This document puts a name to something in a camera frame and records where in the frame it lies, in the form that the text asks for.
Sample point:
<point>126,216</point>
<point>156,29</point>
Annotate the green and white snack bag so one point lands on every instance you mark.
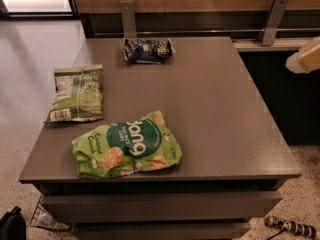
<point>79,96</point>

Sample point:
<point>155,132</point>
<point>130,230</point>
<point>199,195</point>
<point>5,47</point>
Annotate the right metal wall bracket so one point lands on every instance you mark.
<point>268,33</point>

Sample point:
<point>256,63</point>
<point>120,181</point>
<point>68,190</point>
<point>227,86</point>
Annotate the green rice chip bag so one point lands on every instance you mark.
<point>125,148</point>

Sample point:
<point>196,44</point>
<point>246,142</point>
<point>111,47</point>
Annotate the left metal wall bracket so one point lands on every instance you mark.
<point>128,18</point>

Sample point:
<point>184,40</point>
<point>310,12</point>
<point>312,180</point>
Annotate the grey cabinet with drawers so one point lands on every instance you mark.
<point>234,157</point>

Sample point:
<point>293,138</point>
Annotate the blue chip bag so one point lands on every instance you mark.
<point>142,51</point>

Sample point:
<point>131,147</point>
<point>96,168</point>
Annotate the wire basket on floor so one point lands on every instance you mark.
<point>43,220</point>

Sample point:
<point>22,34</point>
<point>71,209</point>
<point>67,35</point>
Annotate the black object on floor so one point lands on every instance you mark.
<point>13,225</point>

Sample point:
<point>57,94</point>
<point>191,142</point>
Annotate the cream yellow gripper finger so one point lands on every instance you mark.
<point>306,59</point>

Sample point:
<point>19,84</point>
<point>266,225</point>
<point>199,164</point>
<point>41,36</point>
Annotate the white power strip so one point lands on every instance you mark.
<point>293,227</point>

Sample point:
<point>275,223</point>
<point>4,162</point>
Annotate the metal wall bracket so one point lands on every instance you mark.
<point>128,18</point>
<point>268,33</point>

